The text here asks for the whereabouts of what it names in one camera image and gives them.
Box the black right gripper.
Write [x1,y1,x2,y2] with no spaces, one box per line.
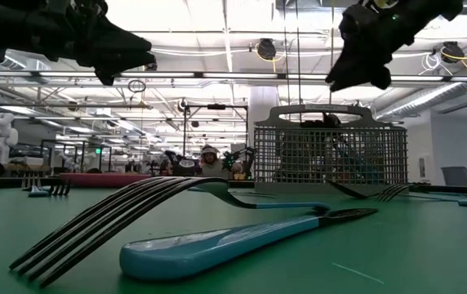
[325,0,465,92]

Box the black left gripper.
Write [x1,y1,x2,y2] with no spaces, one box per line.
[16,0,158,86]

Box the grey plastic cutlery basket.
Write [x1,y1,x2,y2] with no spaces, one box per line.
[252,104,409,195]

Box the long LED light bar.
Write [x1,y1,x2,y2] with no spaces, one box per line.
[0,69,467,82]

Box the pink round plate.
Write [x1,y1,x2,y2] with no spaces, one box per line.
[57,171,153,189]

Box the grey chair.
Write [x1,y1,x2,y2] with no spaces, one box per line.
[440,166,467,188]

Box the person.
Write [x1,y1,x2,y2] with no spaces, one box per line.
[194,145,243,180]

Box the green table mat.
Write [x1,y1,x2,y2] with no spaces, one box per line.
[0,185,467,294]

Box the black ceiling cable reel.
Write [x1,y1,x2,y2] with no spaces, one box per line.
[440,40,466,64]
[256,38,278,62]

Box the black metal frame rig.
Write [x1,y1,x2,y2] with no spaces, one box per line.
[181,104,250,163]

